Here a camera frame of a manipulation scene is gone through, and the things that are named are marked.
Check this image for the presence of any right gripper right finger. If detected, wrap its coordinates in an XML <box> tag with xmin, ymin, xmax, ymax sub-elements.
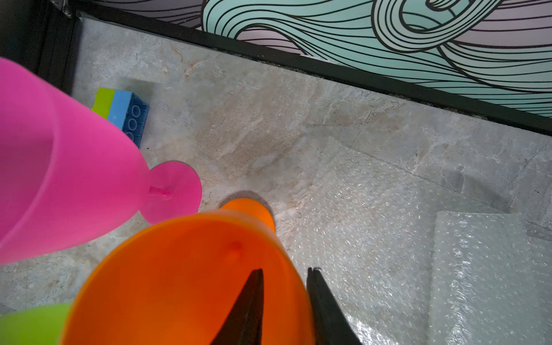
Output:
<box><xmin>306</xmin><ymin>267</ymin><xmax>361</xmax><ymax>345</ymax></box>

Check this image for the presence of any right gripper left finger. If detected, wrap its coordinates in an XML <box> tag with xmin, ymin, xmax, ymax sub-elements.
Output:
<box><xmin>211</xmin><ymin>269</ymin><xmax>265</xmax><ymax>345</ymax></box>

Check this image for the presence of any orange glass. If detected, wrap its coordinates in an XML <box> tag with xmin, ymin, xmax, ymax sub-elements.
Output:
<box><xmin>60</xmin><ymin>198</ymin><xmax>315</xmax><ymax>344</ymax></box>

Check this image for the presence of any bubble wrap sheet of pink glass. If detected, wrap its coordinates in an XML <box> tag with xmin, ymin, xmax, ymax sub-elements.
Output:
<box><xmin>284</xmin><ymin>135</ymin><xmax>552</xmax><ymax>345</ymax></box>

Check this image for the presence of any green glass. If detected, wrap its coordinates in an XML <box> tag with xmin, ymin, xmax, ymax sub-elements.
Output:
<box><xmin>1</xmin><ymin>303</ymin><xmax>71</xmax><ymax>344</ymax></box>

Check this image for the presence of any pink wine glass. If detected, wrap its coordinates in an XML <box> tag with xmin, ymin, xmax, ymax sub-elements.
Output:
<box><xmin>1</xmin><ymin>59</ymin><xmax>202</xmax><ymax>264</ymax></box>

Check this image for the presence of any bubble wrap sheet of yellow glass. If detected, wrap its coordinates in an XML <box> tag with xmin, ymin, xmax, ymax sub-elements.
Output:
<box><xmin>427</xmin><ymin>211</ymin><xmax>551</xmax><ymax>344</ymax></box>

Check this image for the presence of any green blue small block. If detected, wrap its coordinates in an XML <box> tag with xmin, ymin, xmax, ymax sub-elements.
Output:
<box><xmin>91</xmin><ymin>88</ymin><xmax>150</xmax><ymax>147</ymax></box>

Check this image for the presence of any black case box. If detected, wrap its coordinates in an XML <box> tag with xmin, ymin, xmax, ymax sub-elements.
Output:
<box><xmin>1</xmin><ymin>0</ymin><xmax>82</xmax><ymax>95</ymax></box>

